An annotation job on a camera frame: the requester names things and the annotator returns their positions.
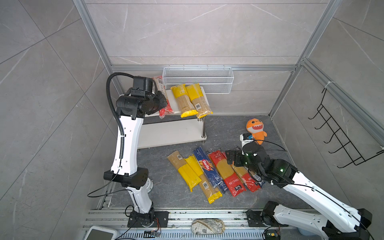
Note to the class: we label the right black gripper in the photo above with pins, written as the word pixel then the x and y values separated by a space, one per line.
pixel 238 154

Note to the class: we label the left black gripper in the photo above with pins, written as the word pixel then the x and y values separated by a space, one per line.
pixel 161 100

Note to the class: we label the red spaghetti bag with label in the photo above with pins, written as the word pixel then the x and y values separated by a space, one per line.
pixel 167 110

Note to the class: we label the blue Barilla spaghetti box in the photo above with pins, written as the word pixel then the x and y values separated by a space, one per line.
pixel 210 170

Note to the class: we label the yellow wholewheat spaghetti bag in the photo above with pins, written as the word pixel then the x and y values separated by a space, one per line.
pixel 182 98

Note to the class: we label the yellow spaghetti bag with barcode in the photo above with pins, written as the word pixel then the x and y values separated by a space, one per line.
pixel 198 100

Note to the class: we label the tan yellow pasta bag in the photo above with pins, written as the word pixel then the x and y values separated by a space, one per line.
pixel 184 169

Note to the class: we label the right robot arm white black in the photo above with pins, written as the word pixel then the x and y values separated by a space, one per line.
pixel 334 220

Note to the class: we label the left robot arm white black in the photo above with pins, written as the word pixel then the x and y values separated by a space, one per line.
pixel 129 111

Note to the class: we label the white two-tier shelf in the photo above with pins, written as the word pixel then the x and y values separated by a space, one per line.
pixel 172 129

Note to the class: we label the red yellow spaghetti bag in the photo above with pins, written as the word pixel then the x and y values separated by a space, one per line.
pixel 229 176

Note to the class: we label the orange shark plush toy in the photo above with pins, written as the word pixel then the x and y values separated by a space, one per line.
pixel 256 128

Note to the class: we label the long yellow spaghetti bag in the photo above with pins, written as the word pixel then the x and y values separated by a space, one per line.
pixel 210 192

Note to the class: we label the patterned cloth pouch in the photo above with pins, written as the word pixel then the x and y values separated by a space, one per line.
pixel 208 226

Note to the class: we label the small white alarm clock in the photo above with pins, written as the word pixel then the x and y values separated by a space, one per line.
pixel 149 185

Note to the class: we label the blue grey foam roll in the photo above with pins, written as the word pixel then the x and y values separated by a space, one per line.
pixel 306 231

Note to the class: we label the white tablet device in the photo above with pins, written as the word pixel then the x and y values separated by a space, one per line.
pixel 101 233

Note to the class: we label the white wire mesh basket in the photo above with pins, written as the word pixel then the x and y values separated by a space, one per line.
pixel 214 80

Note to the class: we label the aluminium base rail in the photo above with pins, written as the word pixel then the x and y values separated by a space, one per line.
pixel 177 225

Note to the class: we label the black wire hook rack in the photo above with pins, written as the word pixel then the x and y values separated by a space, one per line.
pixel 344 143

